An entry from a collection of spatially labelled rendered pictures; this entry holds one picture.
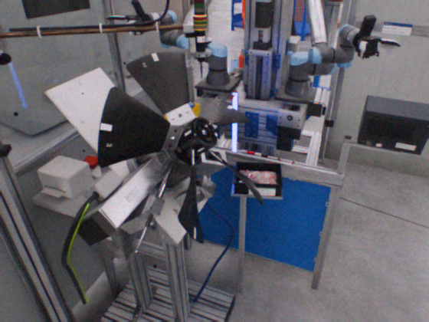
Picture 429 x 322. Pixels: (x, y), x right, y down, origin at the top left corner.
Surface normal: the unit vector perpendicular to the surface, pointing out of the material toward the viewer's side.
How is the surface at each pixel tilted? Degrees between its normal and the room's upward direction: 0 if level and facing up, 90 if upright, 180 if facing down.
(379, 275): 0
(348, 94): 90
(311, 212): 90
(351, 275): 0
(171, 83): 43
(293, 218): 90
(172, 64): 38
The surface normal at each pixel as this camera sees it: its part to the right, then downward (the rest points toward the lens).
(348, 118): -0.33, 0.47
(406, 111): -0.07, -0.71
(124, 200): 0.73, -0.41
